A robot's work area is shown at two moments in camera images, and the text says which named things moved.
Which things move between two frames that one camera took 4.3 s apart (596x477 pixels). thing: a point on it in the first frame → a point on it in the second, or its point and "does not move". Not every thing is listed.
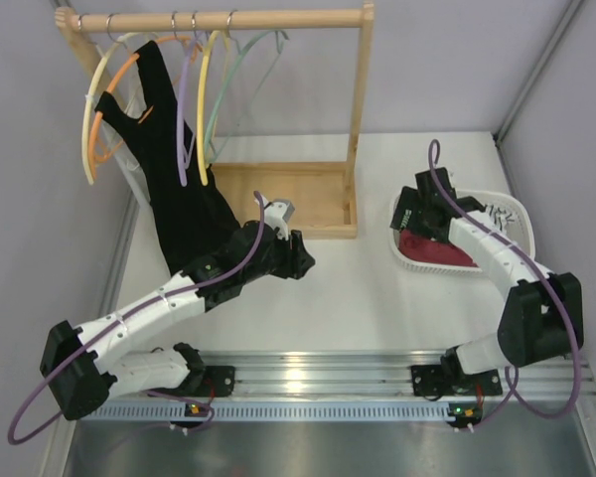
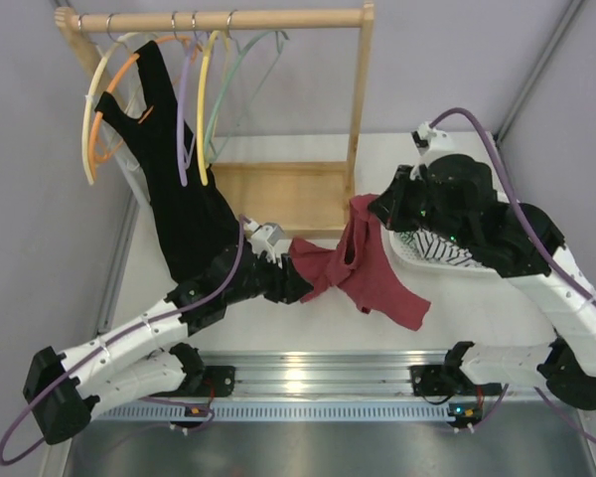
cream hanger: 110,47 does not move
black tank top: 191,219 does not move
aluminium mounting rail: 298,375 does not move
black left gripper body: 292,253 → 282,280
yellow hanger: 201,104 does not move
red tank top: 419,246 → 359,268
